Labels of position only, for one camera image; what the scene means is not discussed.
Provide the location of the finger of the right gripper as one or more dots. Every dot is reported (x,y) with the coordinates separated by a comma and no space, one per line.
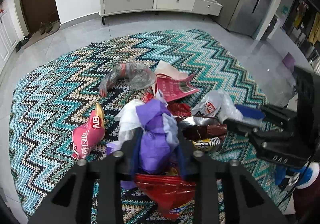
(254,132)
(270,113)

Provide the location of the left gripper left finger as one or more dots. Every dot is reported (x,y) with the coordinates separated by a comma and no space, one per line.
(72,198)

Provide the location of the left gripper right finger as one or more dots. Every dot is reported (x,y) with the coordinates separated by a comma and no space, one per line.
(244,199)

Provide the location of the clear plastic bag red logo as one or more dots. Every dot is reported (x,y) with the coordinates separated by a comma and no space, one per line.
(217,103)

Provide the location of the brown chocolate wrapper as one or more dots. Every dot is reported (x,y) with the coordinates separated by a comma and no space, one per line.
(206,133)

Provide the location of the red snack bag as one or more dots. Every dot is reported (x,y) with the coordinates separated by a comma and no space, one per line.
(168,190)

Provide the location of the pink snack packet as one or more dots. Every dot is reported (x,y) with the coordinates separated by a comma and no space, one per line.
(88,135)

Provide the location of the purple plastic bag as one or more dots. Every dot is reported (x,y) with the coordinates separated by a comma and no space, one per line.
(159,137)

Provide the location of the pink cardboard box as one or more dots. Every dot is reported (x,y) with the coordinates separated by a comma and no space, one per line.
(172,83)

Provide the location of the grey transparent plastic bag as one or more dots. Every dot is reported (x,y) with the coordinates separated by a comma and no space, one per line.
(136,75)

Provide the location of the blue white gloved hand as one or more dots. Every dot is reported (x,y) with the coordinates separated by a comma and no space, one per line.
(287,178)

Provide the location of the purple bucket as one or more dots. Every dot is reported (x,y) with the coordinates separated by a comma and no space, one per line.
(289,62)

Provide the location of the zigzag patterned rug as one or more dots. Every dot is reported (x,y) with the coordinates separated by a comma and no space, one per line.
(53,99)

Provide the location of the black slippers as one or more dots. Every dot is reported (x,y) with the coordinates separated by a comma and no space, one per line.
(21,43)

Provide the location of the grey white TV cabinet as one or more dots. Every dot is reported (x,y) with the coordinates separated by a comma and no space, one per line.
(199,7)

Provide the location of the brown door mat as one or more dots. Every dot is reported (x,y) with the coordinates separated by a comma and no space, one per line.
(37,36)

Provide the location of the pair of brown shoes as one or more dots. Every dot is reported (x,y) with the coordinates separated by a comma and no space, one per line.
(46,28)

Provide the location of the white shoe cabinet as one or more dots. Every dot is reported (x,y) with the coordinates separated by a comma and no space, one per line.
(11,31)

